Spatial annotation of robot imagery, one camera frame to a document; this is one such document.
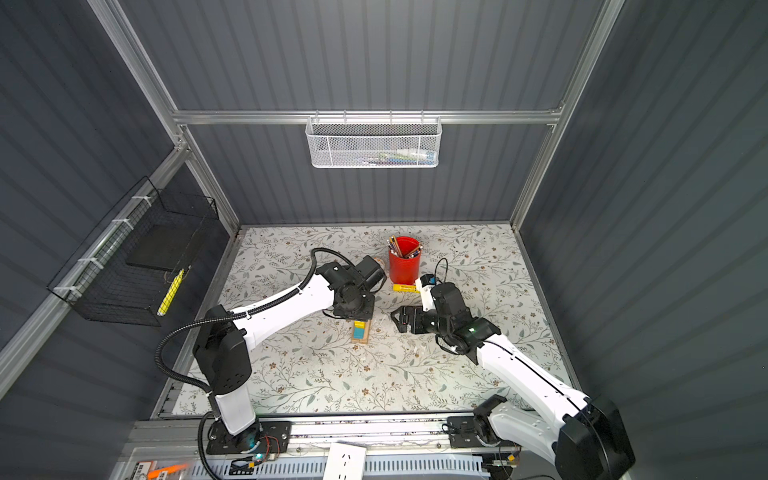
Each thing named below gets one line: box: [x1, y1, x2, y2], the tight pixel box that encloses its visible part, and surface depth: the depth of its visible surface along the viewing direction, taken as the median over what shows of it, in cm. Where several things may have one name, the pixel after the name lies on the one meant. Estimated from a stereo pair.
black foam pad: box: [126, 224, 199, 272], surface depth 77 cm
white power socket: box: [323, 442, 367, 480], surface depth 69 cm
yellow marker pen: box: [392, 284, 420, 293], surface depth 101 cm
